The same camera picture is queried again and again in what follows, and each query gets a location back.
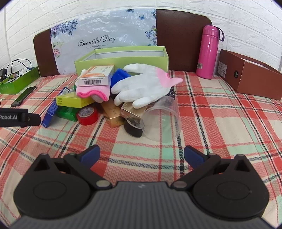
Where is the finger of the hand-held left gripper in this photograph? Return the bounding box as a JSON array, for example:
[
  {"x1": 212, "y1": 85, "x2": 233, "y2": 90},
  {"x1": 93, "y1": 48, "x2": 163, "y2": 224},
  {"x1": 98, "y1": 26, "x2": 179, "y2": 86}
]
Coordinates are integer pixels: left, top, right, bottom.
[{"x1": 28, "y1": 113, "x2": 41, "y2": 126}]

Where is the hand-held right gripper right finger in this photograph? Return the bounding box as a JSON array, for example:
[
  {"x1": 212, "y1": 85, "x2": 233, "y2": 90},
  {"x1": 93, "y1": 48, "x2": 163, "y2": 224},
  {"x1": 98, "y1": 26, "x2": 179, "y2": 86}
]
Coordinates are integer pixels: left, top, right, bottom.
[{"x1": 171, "y1": 145, "x2": 255, "y2": 190}]

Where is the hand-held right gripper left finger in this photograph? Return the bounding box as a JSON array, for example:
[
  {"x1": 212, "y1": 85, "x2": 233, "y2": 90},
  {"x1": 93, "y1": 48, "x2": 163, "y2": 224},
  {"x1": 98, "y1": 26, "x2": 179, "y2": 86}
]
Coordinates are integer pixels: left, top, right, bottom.
[{"x1": 29, "y1": 145, "x2": 113, "y2": 190}]

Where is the thin blue box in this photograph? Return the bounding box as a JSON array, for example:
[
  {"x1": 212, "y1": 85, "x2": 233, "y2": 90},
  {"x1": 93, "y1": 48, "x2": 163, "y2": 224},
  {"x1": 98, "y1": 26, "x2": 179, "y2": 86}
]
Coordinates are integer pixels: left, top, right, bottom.
[{"x1": 41, "y1": 86, "x2": 69, "y2": 128}]

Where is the red tape roll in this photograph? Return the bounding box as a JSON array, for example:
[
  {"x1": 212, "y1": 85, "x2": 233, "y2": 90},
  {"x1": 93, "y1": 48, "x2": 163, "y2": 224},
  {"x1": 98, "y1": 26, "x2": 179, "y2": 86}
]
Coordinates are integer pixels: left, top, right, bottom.
[{"x1": 76, "y1": 106, "x2": 98, "y2": 126}]

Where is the yellow box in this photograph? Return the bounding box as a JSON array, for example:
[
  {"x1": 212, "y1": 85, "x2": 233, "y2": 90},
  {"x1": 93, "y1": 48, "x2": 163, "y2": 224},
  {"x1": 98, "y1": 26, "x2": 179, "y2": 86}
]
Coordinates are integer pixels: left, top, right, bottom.
[{"x1": 56, "y1": 91, "x2": 96, "y2": 108}]

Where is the clear plastic cup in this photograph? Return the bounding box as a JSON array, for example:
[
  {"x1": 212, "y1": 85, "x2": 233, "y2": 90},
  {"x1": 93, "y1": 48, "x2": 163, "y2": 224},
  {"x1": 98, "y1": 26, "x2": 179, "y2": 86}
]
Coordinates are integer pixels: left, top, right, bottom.
[{"x1": 141, "y1": 96, "x2": 182, "y2": 143}]

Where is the brown gold box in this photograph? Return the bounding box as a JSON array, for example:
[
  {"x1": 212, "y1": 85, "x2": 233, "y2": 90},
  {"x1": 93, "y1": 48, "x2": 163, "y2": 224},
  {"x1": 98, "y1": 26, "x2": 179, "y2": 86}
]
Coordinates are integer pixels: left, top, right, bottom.
[{"x1": 100, "y1": 99, "x2": 125, "y2": 128}]

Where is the black tape roll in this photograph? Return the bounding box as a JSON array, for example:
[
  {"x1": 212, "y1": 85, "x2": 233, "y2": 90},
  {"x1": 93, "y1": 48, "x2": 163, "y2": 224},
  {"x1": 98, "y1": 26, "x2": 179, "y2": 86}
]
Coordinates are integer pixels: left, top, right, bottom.
[{"x1": 123, "y1": 118, "x2": 144, "y2": 138}]

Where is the pink sock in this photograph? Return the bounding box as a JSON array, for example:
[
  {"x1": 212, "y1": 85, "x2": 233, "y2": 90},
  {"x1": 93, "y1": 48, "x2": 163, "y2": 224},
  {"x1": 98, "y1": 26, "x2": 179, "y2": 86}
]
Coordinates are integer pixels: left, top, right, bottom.
[{"x1": 75, "y1": 69, "x2": 111, "y2": 103}]

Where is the orange and white box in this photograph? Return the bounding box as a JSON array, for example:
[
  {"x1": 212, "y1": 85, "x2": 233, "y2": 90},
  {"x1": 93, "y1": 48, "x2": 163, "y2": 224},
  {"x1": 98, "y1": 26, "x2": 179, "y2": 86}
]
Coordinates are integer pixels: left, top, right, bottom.
[{"x1": 78, "y1": 65, "x2": 115, "y2": 87}]

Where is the blue plastic object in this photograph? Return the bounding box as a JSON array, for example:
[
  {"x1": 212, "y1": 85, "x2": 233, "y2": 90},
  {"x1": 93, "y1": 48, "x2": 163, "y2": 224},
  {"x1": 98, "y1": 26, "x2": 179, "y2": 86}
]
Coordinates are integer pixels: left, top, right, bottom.
[{"x1": 110, "y1": 68, "x2": 131, "y2": 88}]

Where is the white plush toy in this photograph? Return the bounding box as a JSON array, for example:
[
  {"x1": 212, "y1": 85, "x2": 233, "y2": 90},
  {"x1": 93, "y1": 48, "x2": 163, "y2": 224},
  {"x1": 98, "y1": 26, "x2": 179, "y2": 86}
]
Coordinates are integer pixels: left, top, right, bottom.
[{"x1": 111, "y1": 63, "x2": 184, "y2": 109}]

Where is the light green cardboard box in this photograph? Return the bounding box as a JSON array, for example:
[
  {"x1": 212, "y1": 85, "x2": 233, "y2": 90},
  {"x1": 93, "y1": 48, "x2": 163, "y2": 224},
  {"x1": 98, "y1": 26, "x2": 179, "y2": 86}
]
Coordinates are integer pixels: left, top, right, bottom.
[{"x1": 74, "y1": 46, "x2": 170, "y2": 78}]

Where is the black phone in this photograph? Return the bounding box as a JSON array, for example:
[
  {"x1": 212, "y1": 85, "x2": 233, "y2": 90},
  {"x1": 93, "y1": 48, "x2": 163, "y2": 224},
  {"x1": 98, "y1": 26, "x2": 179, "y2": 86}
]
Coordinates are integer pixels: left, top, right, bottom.
[{"x1": 11, "y1": 86, "x2": 37, "y2": 107}]

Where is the green tray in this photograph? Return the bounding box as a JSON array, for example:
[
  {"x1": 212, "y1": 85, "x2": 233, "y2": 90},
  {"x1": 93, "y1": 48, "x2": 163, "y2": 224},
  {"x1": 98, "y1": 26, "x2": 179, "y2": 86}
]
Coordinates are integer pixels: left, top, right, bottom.
[{"x1": 0, "y1": 66, "x2": 40, "y2": 95}]

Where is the plaid blanket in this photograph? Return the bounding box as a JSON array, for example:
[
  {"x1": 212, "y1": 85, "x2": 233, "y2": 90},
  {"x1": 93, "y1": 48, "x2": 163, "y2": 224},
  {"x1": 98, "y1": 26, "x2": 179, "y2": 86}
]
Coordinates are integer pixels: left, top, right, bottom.
[{"x1": 0, "y1": 70, "x2": 282, "y2": 229}]

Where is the brown cardboard box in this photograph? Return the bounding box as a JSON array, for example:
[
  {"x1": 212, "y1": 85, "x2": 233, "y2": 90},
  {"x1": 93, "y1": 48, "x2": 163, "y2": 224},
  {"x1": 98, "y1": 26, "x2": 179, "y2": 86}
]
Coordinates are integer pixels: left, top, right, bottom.
[{"x1": 217, "y1": 49, "x2": 282, "y2": 100}]

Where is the pink thermos bottle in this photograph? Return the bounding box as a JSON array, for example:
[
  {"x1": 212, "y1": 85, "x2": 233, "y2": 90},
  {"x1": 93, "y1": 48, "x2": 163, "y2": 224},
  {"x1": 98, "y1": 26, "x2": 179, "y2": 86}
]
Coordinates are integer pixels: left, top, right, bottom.
[{"x1": 196, "y1": 25, "x2": 225, "y2": 80}]

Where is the floral plastic bag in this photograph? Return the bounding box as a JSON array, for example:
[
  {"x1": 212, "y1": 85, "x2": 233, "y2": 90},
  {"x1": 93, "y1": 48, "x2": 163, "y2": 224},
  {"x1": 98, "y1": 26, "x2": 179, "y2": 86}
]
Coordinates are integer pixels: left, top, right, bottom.
[{"x1": 50, "y1": 8, "x2": 158, "y2": 75}]

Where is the brown wooden headboard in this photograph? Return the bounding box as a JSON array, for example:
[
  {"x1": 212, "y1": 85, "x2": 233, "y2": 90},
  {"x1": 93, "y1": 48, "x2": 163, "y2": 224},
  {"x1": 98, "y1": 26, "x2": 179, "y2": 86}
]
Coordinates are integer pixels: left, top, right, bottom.
[{"x1": 33, "y1": 9, "x2": 213, "y2": 77}]

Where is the black cable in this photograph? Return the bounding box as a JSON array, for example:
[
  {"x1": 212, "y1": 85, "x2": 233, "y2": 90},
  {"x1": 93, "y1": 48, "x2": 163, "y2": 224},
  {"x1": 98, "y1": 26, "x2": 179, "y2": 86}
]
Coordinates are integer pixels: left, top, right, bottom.
[{"x1": 5, "y1": 58, "x2": 33, "y2": 78}]

